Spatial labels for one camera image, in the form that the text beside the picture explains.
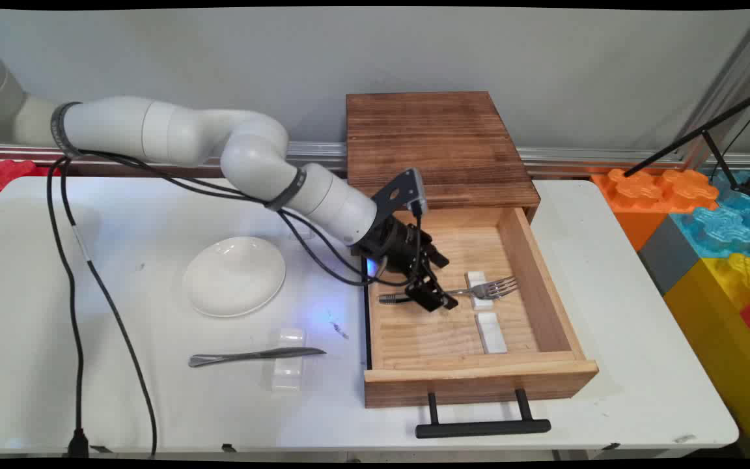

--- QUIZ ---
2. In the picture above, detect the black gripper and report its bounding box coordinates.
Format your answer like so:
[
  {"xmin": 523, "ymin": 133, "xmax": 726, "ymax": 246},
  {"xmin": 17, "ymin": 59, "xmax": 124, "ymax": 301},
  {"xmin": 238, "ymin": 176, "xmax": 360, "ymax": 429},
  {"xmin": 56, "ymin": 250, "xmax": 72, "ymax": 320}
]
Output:
[{"xmin": 351, "ymin": 215, "xmax": 460, "ymax": 313}]

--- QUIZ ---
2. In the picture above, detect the steel serrated table knife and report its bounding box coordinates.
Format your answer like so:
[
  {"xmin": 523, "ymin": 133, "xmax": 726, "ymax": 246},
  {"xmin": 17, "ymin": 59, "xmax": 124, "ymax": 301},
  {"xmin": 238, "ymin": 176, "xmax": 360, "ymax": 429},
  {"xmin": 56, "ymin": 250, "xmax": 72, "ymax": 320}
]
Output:
[{"xmin": 188, "ymin": 347, "xmax": 327, "ymax": 368}]

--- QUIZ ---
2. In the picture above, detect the small white ceramic cutlery rest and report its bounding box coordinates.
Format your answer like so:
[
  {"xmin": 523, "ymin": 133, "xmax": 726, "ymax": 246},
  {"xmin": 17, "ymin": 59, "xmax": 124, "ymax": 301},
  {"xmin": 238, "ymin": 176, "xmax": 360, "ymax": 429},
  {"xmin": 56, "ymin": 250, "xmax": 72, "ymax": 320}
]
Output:
[
  {"xmin": 475, "ymin": 312, "xmax": 508, "ymax": 355},
  {"xmin": 466, "ymin": 271, "xmax": 495, "ymax": 311}
]

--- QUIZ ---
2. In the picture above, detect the steel fork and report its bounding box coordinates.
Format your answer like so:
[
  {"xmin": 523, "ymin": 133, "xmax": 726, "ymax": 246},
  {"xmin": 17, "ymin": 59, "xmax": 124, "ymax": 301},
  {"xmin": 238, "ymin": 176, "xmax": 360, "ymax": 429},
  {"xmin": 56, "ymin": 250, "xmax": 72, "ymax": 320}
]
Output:
[{"xmin": 378, "ymin": 276, "xmax": 519, "ymax": 306}]

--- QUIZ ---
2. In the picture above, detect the light wooden drawer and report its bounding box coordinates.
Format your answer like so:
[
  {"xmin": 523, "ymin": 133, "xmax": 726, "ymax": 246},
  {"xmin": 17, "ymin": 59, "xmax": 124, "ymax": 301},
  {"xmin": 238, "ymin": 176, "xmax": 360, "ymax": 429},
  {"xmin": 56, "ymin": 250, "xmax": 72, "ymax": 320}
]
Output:
[{"xmin": 363, "ymin": 207, "xmax": 600, "ymax": 409}]

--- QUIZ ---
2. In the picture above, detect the wooden cabinet top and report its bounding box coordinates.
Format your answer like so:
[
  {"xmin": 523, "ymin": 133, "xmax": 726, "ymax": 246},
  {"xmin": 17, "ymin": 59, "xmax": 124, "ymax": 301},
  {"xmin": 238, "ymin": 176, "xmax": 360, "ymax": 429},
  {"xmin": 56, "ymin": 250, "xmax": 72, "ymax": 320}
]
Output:
[{"xmin": 346, "ymin": 91, "xmax": 541, "ymax": 223}]

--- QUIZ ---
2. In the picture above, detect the large white ceramic cutlery rest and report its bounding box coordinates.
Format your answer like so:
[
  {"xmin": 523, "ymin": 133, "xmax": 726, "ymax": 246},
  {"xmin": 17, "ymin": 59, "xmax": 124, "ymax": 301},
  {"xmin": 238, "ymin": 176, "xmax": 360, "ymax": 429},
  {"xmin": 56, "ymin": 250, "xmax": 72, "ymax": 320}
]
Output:
[{"xmin": 270, "ymin": 328, "xmax": 307, "ymax": 391}]

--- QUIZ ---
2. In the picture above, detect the white ceramic plate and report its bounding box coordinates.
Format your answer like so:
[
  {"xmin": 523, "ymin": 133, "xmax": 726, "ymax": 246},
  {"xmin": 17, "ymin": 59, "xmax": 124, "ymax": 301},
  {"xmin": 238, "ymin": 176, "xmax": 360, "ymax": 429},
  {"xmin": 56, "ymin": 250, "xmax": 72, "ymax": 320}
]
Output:
[{"xmin": 183, "ymin": 236, "xmax": 286, "ymax": 318}]

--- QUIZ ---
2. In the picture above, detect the orange foam block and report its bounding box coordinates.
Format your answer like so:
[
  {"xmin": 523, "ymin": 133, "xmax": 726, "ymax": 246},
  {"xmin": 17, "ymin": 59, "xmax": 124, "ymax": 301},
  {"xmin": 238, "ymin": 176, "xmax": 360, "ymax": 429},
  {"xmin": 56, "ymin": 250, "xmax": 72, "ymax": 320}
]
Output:
[{"xmin": 592, "ymin": 167, "xmax": 721, "ymax": 252}]

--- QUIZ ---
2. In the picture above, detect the grey foam block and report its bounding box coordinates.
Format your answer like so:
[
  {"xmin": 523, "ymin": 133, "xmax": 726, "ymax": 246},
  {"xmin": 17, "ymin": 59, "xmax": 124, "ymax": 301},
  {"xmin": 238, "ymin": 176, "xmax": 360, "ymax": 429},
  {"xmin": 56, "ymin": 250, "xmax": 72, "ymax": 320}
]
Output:
[{"xmin": 638, "ymin": 215, "xmax": 702, "ymax": 295}]

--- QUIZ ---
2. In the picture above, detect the yellow foam block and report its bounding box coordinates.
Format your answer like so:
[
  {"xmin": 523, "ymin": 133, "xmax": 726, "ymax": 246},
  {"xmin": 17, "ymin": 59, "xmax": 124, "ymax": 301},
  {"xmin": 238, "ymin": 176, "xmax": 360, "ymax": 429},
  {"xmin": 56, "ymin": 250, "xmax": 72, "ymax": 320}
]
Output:
[{"xmin": 664, "ymin": 253, "xmax": 750, "ymax": 459}]

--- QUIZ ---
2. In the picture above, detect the black tripod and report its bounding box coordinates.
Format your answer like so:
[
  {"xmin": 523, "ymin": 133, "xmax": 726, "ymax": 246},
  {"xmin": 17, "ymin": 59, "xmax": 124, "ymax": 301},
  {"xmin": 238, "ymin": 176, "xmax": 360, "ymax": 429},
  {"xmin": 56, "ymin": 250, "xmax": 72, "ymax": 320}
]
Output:
[{"xmin": 622, "ymin": 85, "xmax": 750, "ymax": 200}]

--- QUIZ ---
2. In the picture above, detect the blue foam block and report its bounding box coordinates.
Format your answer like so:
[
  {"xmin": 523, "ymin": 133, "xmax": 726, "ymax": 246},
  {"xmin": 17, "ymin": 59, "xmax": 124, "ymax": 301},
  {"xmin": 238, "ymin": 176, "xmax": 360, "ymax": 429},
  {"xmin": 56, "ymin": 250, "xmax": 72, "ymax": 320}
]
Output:
[{"xmin": 670, "ymin": 171, "xmax": 750, "ymax": 261}]

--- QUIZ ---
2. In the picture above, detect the red foam block with knobs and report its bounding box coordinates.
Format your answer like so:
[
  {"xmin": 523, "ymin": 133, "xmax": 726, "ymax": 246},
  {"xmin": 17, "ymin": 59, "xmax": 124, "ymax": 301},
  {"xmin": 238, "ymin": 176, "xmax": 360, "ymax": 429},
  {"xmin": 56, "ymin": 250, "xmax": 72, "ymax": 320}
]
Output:
[{"xmin": 0, "ymin": 159, "xmax": 51, "ymax": 197}]

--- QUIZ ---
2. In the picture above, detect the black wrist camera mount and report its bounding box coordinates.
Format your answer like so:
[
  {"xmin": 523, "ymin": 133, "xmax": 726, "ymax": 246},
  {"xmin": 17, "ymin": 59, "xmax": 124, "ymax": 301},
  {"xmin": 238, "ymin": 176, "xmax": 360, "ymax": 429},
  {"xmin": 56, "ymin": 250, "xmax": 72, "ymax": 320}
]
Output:
[{"xmin": 371, "ymin": 167, "xmax": 426, "ymax": 220}]

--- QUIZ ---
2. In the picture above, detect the black metal drawer handle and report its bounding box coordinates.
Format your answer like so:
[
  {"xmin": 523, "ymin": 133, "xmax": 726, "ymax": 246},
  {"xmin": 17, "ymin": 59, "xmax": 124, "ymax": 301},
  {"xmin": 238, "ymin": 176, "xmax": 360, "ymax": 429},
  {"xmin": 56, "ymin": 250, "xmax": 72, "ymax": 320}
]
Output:
[{"xmin": 415, "ymin": 390, "xmax": 552, "ymax": 439}]

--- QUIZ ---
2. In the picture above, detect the black velcro cable strap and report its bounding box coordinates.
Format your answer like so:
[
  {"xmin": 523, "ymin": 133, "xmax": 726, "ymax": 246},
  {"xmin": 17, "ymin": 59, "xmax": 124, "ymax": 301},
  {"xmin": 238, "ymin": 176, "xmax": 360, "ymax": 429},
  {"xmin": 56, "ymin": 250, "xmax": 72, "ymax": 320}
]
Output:
[
  {"xmin": 49, "ymin": 101, "xmax": 83, "ymax": 159},
  {"xmin": 266, "ymin": 167, "xmax": 307, "ymax": 212}
]

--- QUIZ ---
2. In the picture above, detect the aluminium rail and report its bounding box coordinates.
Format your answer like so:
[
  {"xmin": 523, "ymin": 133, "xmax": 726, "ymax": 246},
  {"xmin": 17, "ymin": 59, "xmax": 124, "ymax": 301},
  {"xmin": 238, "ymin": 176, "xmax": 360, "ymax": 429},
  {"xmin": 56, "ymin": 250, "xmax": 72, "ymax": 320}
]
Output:
[{"xmin": 0, "ymin": 142, "xmax": 750, "ymax": 178}]

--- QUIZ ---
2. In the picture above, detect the black cable with plug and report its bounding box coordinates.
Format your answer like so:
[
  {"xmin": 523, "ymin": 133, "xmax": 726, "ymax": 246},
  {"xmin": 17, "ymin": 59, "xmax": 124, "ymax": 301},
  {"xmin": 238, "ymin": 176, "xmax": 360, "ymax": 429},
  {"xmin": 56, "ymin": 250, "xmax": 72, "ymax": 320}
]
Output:
[{"xmin": 46, "ymin": 151, "xmax": 424, "ymax": 457}]

